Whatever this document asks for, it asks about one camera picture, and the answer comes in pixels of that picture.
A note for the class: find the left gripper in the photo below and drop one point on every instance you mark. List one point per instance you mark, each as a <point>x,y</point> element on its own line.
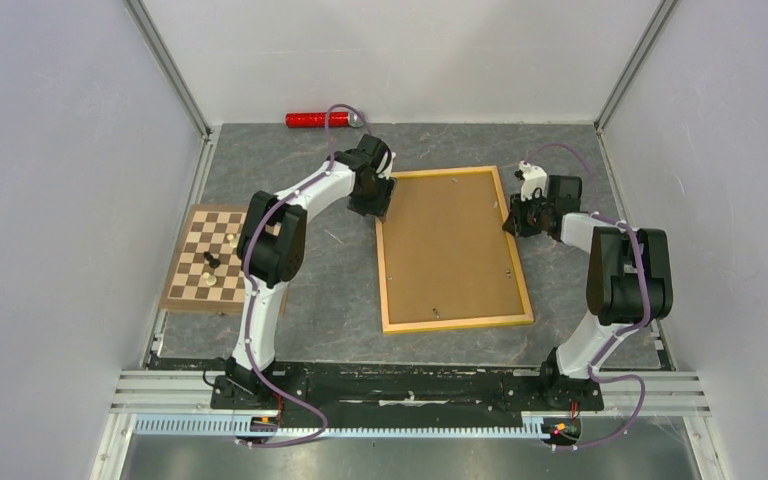
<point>380,206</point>

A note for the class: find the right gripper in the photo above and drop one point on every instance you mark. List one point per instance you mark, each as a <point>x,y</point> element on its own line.
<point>516,223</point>

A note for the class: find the brown backing board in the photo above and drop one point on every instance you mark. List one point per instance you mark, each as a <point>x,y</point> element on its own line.
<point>453,245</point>

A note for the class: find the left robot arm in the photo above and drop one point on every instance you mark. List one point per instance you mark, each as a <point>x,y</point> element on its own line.
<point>272,245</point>

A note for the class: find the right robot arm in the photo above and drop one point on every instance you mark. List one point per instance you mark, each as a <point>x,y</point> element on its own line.
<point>629,281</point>

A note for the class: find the red glitter microphone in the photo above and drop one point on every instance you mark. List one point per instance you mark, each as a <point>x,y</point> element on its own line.
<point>336,119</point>

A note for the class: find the black chess piece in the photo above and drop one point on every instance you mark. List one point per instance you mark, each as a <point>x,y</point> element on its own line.
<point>212,261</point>

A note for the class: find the wooden chessboard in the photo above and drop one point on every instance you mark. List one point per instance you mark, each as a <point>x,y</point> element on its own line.
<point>205,229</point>

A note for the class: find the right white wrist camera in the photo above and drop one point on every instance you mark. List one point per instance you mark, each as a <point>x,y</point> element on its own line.
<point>533,181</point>

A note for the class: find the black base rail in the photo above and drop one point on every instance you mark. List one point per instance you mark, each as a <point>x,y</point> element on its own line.
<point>326,386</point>

